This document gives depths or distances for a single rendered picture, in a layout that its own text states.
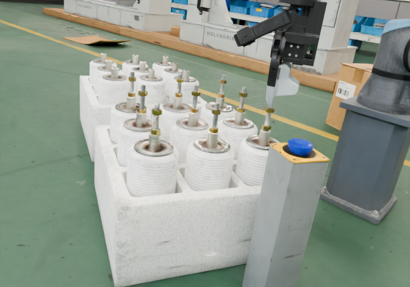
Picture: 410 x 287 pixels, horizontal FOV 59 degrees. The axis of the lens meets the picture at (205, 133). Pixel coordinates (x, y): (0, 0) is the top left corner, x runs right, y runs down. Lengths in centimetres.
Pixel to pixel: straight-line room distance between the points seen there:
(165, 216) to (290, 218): 22
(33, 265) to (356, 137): 84
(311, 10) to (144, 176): 42
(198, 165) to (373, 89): 55
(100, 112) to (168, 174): 50
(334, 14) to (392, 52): 173
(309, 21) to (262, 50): 224
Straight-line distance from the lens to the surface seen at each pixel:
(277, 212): 61
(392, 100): 105
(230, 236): 77
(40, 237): 89
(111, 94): 115
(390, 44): 105
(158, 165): 66
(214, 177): 71
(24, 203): 102
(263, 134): 77
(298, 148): 59
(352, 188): 112
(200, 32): 334
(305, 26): 72
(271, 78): 71
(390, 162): 108
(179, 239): 72
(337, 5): 275
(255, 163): 75
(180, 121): 83
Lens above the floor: 54
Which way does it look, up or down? 21 degrees down
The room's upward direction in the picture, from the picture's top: 7 degrees clockwise
